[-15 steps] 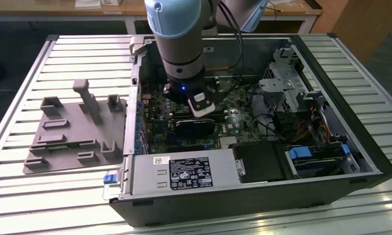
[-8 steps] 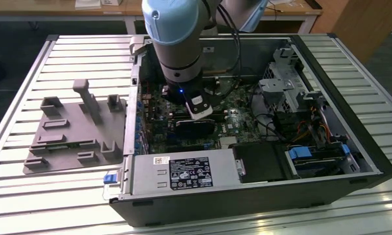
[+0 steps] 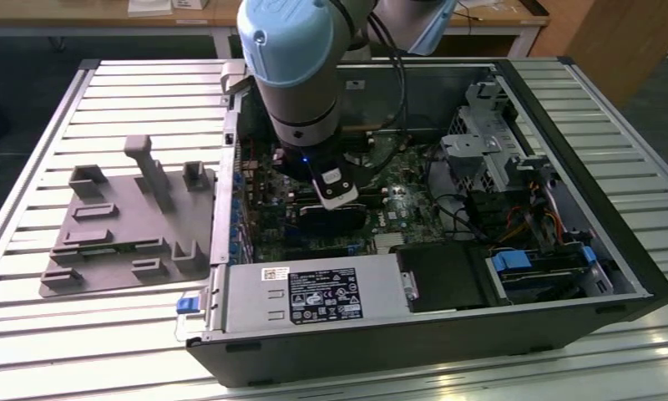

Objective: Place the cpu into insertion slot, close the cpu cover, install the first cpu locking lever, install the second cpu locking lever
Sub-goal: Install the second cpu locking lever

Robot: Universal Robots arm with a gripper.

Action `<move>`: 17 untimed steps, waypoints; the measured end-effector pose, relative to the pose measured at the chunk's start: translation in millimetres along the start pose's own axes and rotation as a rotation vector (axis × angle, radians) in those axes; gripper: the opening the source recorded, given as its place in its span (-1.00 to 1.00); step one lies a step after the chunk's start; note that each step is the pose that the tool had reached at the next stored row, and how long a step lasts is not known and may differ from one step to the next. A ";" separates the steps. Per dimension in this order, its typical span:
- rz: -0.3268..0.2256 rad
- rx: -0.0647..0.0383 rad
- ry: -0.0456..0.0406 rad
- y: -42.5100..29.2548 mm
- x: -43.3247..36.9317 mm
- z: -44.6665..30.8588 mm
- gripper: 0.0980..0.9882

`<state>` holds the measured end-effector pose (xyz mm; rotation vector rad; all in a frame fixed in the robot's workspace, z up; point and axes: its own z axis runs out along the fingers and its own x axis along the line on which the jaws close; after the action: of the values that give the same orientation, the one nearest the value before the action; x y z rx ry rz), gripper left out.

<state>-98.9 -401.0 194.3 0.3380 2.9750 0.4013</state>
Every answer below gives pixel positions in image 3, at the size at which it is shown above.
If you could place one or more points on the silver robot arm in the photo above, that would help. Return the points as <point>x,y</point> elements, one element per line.
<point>300,104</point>

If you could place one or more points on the black RAM slot row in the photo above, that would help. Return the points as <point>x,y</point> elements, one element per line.
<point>373,196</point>
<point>359,142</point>

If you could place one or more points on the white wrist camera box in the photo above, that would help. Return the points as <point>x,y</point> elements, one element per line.
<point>333,188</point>

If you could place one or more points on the small white labelled box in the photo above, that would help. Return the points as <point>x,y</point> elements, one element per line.
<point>189,4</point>

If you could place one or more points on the small silver heat sink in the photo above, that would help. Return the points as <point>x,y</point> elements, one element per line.
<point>388,242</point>

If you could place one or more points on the grey power supply unit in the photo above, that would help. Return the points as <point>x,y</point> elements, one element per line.
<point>244,301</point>

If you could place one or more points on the white cardboard box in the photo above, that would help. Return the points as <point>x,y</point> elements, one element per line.
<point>149,7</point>

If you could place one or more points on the black graphics card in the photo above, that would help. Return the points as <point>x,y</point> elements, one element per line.
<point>339,220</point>

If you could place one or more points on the wooden cabinet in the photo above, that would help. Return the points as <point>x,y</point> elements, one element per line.
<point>618,42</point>

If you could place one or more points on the black drive bay cover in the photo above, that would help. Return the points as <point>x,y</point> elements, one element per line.
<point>451,275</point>

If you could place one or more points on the green motherboard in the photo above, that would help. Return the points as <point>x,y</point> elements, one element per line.
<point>412,209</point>

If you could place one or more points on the grey metal drive cage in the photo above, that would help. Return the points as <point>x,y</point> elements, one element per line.
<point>479,146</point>

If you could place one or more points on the blue carrier tab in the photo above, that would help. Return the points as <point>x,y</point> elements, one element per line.
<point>588,255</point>

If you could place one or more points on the grey parts rack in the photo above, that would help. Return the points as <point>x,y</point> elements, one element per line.
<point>123,234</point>

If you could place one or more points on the pale round fan housing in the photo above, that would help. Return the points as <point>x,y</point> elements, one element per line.
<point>443,179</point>

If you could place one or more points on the blue case latch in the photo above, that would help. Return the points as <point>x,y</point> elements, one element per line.
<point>187,304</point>

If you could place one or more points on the hard disk in blue carrier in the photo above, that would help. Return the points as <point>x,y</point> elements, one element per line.
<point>510,262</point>

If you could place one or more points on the wooden desk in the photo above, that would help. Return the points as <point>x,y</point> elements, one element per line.
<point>89,18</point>

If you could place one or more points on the black open PC case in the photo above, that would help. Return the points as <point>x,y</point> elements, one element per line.
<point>367,359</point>

